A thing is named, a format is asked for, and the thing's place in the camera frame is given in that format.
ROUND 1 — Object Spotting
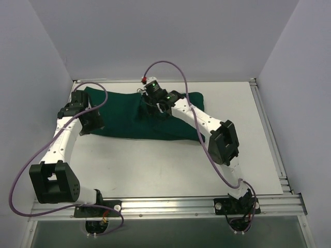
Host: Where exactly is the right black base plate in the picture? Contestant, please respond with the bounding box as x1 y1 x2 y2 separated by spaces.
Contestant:
213 196 255 215

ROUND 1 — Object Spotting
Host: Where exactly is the front aluminium rail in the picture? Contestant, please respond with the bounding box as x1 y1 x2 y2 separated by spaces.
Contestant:
27 192 308 222

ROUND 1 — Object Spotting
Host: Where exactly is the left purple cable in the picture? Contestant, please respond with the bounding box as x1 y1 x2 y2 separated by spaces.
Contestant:
9 82 125 236

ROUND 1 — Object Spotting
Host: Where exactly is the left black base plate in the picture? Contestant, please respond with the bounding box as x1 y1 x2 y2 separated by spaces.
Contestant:
73 199 122 218

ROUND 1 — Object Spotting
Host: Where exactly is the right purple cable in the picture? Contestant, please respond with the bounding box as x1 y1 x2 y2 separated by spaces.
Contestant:
141 60 257 233

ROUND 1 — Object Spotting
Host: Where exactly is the dark green surgical cloth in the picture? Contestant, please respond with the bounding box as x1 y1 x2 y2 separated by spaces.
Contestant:
92 92 199 141

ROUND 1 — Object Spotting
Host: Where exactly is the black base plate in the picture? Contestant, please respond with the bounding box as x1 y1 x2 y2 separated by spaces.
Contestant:
213 196 255 215
73 199 122 218

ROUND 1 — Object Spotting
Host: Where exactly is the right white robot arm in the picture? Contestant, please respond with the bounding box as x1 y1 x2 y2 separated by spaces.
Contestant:
141 90 253 213

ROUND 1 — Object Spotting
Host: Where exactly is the back aluminium rail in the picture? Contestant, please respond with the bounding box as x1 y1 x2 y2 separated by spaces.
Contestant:
73 78 257 84

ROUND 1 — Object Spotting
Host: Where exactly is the purple cable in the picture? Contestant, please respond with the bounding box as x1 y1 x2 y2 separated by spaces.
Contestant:
9 82 125 236
141 60 257 233

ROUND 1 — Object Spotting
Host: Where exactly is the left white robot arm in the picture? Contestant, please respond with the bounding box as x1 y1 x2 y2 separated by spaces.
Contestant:
29 101 104 216

